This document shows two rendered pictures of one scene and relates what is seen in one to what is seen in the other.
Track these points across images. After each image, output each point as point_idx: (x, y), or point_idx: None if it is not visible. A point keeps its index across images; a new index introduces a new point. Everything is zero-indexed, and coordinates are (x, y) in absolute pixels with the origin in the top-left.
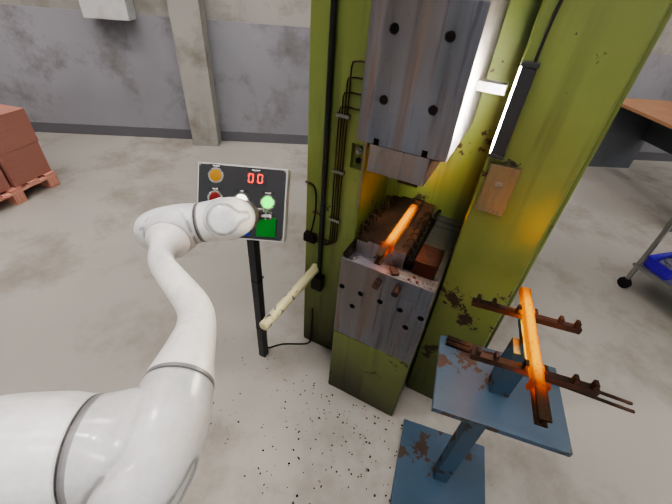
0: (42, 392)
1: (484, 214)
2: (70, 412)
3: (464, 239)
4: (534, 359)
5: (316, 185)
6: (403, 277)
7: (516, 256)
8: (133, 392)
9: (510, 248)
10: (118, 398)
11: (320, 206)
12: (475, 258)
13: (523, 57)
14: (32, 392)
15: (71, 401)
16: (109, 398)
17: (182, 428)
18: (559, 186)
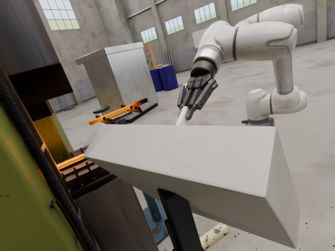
0: (272, 12)
1: (52, 117)
2: (260, 12)
3: (63, 139)
4: (127, 106)
5: (50, 200)
6: None
7: (64, 132)
8: (248, 18)
9: (62, 129)
10: (251, 17)
11: (75, 214)
12: (68, 147)
13: None
14: (276, 11)
15: (262, 13)
16: (253, 16)
17: None
18: None
